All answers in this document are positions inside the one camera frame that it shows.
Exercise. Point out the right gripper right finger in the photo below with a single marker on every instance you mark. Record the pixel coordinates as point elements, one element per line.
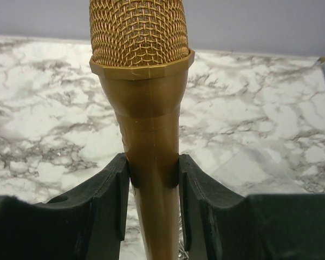
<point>290,227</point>

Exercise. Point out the clear plastic screw box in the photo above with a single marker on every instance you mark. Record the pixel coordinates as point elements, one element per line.
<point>249,173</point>

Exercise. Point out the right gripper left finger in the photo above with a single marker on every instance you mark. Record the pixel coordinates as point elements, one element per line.
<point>86,222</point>

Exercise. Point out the gold microphone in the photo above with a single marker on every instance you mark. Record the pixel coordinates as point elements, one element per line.
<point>141,54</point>

